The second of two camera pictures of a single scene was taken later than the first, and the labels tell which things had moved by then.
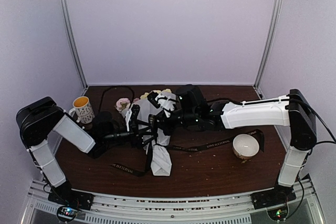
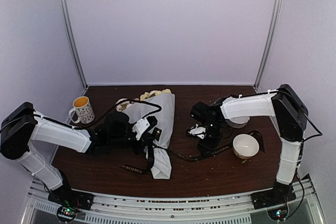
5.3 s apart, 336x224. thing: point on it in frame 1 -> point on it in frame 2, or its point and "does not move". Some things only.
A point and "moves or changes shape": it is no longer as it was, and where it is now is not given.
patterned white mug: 83,109 does not move
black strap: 258,133 moves or changes shape
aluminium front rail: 229,207 does not move
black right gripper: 163,124 -> 208,148
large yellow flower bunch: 144,96 does not move
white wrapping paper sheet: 153,114 does not move
